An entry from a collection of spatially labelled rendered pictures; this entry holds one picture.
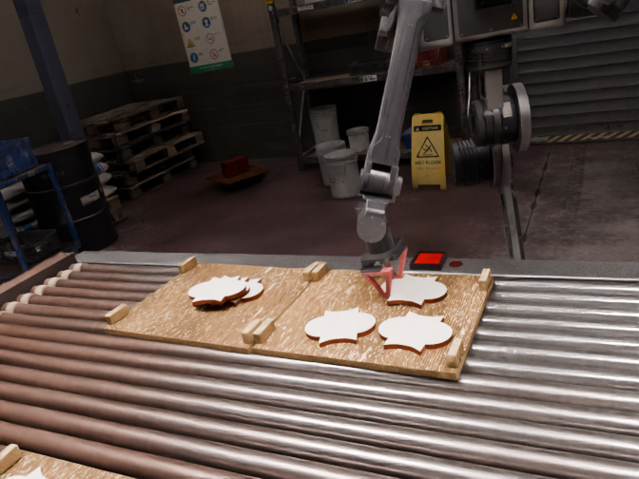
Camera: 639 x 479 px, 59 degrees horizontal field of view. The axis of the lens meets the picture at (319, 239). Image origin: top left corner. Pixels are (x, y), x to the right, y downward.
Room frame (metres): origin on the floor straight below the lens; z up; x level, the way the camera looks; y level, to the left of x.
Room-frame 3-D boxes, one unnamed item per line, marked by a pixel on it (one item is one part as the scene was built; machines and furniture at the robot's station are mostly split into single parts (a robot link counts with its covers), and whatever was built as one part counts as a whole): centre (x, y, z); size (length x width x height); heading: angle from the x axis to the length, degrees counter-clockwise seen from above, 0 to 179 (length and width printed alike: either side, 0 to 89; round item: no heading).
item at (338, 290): (1.03, -0.09, 0.93); 0.41 x 0.35 x 0.02; 60
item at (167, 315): (1.23, 0.27, 0.93); 0.41 x 0.35 x 0.02; 59
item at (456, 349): (0.82, -0.19, 0.95); 0.06 x 0.02 x 0.03; 150
